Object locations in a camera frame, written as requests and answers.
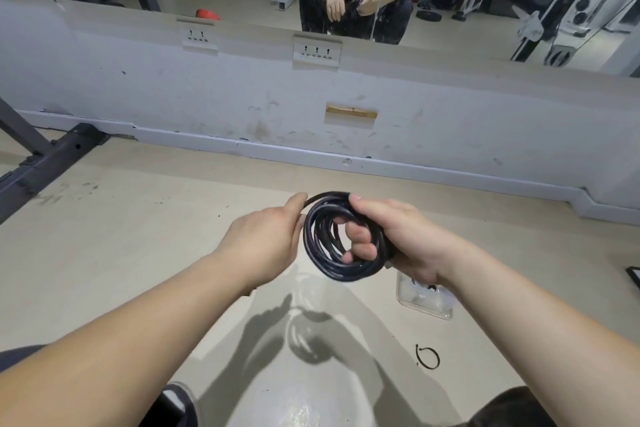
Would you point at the person's left forearm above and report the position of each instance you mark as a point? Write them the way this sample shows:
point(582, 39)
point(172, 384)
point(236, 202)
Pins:
point(125, 341)

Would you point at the white wall skirting trunking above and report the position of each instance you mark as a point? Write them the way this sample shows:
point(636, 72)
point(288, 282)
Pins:
point(280, 149)

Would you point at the person's left hand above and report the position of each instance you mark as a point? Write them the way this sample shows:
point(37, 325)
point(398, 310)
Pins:
point(260, 241)

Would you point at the person's right thumb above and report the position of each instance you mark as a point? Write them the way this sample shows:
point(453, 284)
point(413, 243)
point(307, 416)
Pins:
point(362, 206)

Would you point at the red round object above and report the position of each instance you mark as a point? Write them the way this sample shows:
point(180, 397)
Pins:
point(207, 14)

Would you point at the white wall socket panel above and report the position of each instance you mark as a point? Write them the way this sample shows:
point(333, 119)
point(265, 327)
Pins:
point(200, 36)
point(316, 54)

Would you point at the person's left thumb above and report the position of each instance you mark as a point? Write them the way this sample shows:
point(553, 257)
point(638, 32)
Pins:
point(296, 203)

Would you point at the black shoe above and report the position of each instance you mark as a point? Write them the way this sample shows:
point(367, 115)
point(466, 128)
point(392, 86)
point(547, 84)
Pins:
point(177, 404)

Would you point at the person's right forearm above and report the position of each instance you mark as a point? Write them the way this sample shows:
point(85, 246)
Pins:
point(540, 331)

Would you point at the black flat object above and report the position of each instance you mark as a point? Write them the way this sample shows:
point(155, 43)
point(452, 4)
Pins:
point(635, 277)

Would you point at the dark grey metal equipment frame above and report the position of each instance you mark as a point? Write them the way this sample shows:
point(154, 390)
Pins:
point(45, 161)

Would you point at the small black weight plate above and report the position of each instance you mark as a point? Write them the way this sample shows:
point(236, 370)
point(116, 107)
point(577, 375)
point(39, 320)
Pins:
point(428, 15)

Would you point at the person's dark trouser leg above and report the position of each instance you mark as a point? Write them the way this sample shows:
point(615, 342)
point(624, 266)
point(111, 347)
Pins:
point(17, 356)
point(505, 409)

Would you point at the person's right hand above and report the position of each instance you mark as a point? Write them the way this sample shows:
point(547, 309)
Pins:
point(410, 241)

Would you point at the white gym machine frame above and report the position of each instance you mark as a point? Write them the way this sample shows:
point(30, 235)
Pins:
point(560, 6)

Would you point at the clear plastic bag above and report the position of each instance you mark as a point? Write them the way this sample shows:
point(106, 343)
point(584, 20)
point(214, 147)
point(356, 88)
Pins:
point(425, 299)

